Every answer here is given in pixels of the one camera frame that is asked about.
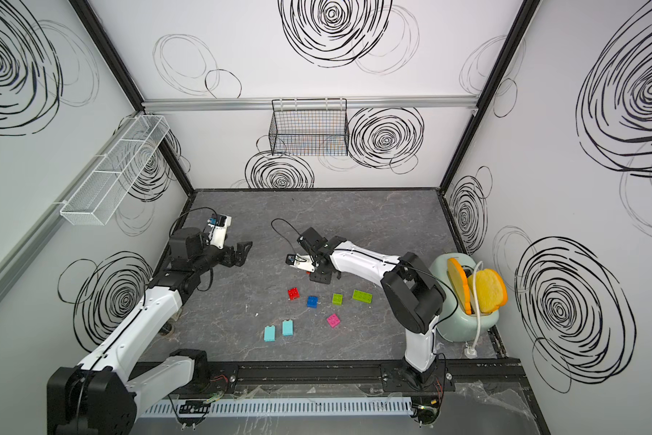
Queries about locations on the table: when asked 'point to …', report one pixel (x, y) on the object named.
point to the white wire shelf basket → (92, 202)
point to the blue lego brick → (311, 302)
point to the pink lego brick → (333, 321)
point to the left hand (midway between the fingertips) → (236, 238)
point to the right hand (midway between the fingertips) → (322, 267)
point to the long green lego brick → (363, 296)
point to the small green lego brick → (337, 299)
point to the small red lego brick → (293, 294)
